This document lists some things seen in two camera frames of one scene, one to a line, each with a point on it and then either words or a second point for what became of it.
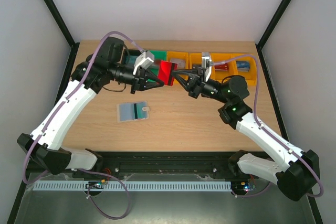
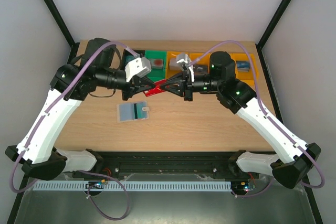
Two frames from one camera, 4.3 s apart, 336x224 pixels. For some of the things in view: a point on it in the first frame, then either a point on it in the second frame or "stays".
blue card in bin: x=243 y=66 stays
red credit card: x=166 y=72 → x=156 y=89
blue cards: x=130 y=112 stays
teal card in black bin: x=130 y=59 stays
